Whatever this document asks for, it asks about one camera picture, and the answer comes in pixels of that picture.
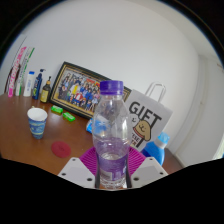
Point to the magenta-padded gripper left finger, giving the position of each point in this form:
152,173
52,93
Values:
77,170

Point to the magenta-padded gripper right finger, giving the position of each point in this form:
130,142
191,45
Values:
148,170

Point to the clear purple-capped water bottle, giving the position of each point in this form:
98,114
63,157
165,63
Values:
111,133

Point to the blue detergent bottle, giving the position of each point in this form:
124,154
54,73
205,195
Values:
156,150

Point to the round red coaster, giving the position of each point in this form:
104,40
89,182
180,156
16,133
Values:
61,149

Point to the blue tissue pack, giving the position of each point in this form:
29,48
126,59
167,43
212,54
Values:
89,126

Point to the white paper gift bag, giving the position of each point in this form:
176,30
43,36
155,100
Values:
146,123

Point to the blue patterned white mug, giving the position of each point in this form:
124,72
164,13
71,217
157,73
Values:
37,123

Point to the framed group photo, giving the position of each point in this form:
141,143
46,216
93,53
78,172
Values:
76,88

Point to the amber pump bottle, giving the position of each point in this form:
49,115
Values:
45,93

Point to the dark blue pump bottle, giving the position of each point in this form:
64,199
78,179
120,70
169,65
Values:
37,86

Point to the white lotion bottle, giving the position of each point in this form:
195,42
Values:
29,85

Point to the tall white green box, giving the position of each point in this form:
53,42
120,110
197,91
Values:
22,71

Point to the tall pink box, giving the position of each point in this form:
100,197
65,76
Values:
15,75

